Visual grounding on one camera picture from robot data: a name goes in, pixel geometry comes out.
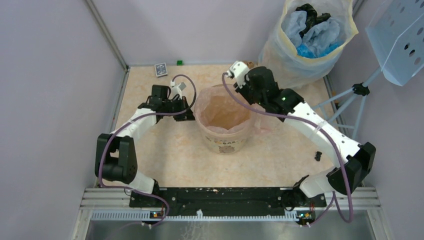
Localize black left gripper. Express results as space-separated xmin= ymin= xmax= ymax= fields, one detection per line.
xmin=162 ymin=96 xmax=198 ymax=122

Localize pink plastic trash bag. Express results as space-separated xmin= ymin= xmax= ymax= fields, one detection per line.
xmin=194 ymin=84 xmax=271 ymax=135

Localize cream capybara trash bin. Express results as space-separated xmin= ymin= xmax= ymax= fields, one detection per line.
xmin=194 ymin=85 xmax=258 ymax=155

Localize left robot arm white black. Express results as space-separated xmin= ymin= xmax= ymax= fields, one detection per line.
xmin=94 ymin=83 xmax=195 ymax=207

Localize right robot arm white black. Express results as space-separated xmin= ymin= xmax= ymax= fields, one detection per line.
xmin=226 ymin=61 xmax=376 ymax=206

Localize large translucent bag of bags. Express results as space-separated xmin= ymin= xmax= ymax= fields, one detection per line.
xmin=258 ymin=0 xmax=358 ymax=89

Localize small wooden blocks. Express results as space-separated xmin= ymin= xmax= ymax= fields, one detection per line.
xmin=243 ymin=61 xmax=257 ymax=69

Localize blue plastic bag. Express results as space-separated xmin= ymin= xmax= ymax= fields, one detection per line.
xmin=296 ymin=41 xmax=342 ymax=59

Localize black plastic bag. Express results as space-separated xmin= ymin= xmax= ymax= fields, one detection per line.
xmin=295 ymin=3 xmax=331 ymax=37

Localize small black clip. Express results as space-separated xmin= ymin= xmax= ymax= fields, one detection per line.
xmin=314 ymin=151 xmax=322 ymax=162

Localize light blue tripod stand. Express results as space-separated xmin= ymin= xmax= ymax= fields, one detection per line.
xmin=312 ymin=67 xmax=382 ymax=140

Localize perforated light blue panel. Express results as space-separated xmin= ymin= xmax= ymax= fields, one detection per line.
xmin=365 ymin=0 xmax=424 ymax=86

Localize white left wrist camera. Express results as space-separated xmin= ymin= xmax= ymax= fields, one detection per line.
xmin=168 ymin=80 xmax=187 ymax=100

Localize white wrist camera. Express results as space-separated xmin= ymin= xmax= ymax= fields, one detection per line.
xmin=226 ymin=61 xmax=250 ymax=89
xmin=168 ymin=80 xmax=187 ymax=100

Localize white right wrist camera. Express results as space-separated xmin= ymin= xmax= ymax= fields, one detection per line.
xmin=226 ymin=61 xmax=250 ymax=89

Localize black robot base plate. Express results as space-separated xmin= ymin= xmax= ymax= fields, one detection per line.
xmin=129 ymin=183 xmax=327 ymax=217

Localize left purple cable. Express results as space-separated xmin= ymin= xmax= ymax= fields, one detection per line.
xmin=98 ymin=74 xmax=197 ymax=229

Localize white toothed cable rail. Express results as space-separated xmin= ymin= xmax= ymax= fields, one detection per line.
xmin=90 ymin=209 xmax=299 ymax=223

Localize aluminium corner frame post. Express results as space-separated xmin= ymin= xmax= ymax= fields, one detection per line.
xmin=83 ymin=0 xmax=129 ymax=72

